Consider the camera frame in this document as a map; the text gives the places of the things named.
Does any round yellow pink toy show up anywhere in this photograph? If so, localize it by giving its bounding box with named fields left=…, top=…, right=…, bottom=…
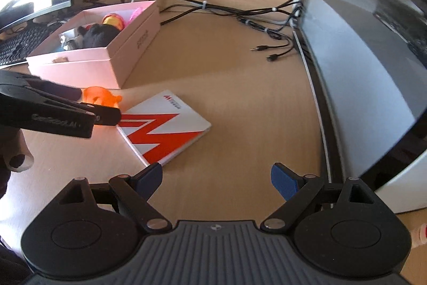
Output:
left=101, top=13, right=128, bottom=30

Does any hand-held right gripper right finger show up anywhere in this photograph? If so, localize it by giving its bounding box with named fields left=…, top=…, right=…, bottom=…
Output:
left=260, top=162, right=378, bottom=233

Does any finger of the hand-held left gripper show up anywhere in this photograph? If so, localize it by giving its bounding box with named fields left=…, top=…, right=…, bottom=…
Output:
left=71, top=101, right=122, bottom=127
left=31, top=76, right=84, bottom=101

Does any red white booklet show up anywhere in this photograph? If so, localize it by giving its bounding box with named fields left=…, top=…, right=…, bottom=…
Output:
left=115, top=90, right=213, bottom=167

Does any white-cased monitor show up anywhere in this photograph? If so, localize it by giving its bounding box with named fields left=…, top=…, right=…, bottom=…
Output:
left=293, top=0, right=427, bottom=214

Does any orange plastic toy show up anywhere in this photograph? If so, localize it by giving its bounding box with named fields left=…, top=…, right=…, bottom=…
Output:
left=81, top=87, right=123, bottom=109

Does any black cable bundle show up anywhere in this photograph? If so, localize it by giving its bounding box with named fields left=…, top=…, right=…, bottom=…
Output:
left=71, top=0, right=303, bottom=64

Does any pink cardboard box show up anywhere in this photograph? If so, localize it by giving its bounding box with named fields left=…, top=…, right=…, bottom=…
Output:
left=26, top=0, right=161, bottom=89

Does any person's left hand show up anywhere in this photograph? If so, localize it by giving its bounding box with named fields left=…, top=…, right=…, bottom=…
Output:
left=8, top=129, right=35, bottom=173

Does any black keyboard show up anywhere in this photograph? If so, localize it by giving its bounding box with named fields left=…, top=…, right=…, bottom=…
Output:
left=0, top=22, right=63, bottom=67

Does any black plush toy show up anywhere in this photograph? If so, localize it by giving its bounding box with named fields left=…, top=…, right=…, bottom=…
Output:
left=78, top=23, right=121, bottom=49

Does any bright pink item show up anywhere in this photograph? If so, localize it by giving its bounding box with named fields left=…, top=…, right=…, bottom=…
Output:
left=128, top=6, right=146, bottom=22

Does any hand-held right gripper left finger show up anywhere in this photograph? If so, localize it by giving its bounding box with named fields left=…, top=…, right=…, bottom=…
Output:
left=59, top=162, right=173, bottom=234

